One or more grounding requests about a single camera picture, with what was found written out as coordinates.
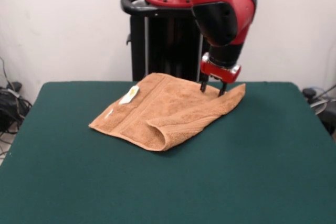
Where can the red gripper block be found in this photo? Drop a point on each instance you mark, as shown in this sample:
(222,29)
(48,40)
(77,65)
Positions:
(220,73)

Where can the orange terry towel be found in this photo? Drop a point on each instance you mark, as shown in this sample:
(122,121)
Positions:
(162,113)

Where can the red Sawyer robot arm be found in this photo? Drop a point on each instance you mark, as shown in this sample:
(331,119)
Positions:
(223,16)

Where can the dark green table cloth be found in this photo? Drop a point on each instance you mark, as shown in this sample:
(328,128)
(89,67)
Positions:
(236,169)

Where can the black grey stand foot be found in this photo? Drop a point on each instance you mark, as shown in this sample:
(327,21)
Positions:
(328,115)
(15,85)

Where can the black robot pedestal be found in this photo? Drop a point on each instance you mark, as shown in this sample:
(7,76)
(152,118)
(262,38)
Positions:
(162,40)

